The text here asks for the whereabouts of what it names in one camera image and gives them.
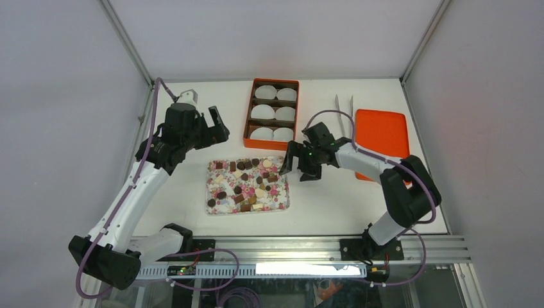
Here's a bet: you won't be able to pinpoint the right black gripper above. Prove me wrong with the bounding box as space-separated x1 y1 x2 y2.
278 141 322 182

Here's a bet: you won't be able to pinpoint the metal tongs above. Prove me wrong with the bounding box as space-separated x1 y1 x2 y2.
334 95 355 138

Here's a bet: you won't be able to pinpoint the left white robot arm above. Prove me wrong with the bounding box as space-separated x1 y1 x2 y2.
69 89 230 290

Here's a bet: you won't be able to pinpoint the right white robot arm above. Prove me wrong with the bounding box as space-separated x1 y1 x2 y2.
279 122 442 260

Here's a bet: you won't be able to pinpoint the orange chocolate box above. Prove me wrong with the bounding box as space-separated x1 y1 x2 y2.
242 78 300 151

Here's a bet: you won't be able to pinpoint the white paper cup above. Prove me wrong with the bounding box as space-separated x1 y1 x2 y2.
250 105 275 120
249 127 274 141
275 107 296 122
254 85 277 99
276 88 298 101
273 127 294 142

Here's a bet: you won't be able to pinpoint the floral tray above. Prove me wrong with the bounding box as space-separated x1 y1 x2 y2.
204 156 291 216

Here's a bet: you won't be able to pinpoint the orange box lid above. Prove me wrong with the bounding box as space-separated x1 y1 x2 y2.
355 109 411 158

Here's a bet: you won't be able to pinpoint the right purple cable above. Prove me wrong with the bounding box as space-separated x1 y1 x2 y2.
302 109 439 286

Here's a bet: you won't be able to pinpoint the purple cable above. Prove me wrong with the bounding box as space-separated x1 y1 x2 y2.
75 77 241 300
302 109 439 286

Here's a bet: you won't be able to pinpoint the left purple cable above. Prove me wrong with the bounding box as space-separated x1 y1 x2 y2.
75 77 241 300

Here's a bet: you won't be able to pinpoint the white cable duct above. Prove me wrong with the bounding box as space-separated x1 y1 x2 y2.
137 262 367 280

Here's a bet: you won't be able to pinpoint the aluminium rail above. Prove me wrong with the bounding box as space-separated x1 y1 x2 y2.
193 234 472 267

